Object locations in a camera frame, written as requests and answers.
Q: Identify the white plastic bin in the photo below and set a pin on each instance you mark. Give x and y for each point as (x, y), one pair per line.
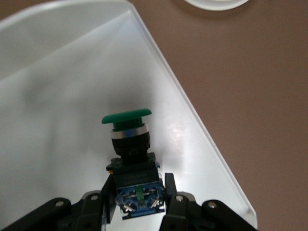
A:
(60, 96)

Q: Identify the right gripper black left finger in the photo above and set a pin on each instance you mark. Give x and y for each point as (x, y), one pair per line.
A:
(91, 211)

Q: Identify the white curved plastic arc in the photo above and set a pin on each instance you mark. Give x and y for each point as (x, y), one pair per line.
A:
(216, 7)

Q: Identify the green mushroom push button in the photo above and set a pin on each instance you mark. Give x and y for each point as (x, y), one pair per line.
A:
(131, 144)

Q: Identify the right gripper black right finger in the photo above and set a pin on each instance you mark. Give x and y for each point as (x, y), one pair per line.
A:
(183, 214)

